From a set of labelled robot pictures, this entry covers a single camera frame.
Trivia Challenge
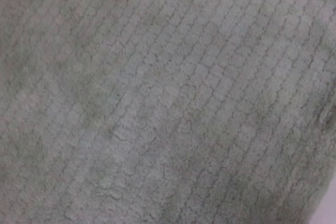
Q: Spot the pale green ribbed towel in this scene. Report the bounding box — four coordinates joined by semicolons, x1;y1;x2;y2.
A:
0;0;336;224

